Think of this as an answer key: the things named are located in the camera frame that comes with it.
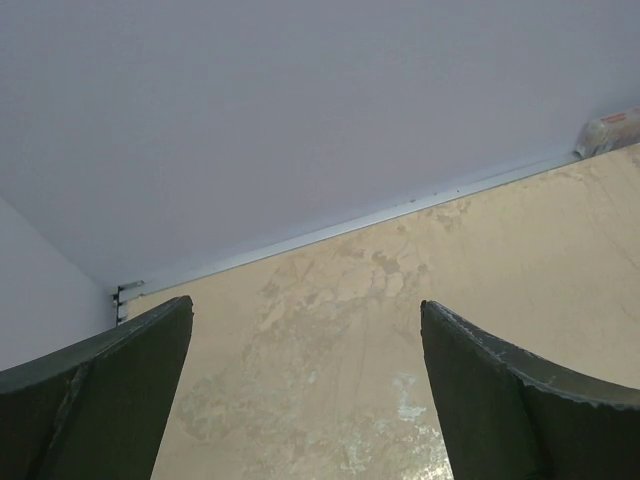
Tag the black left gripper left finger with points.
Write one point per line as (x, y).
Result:
(96, 409)

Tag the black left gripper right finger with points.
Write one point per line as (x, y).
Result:
(507, 413)

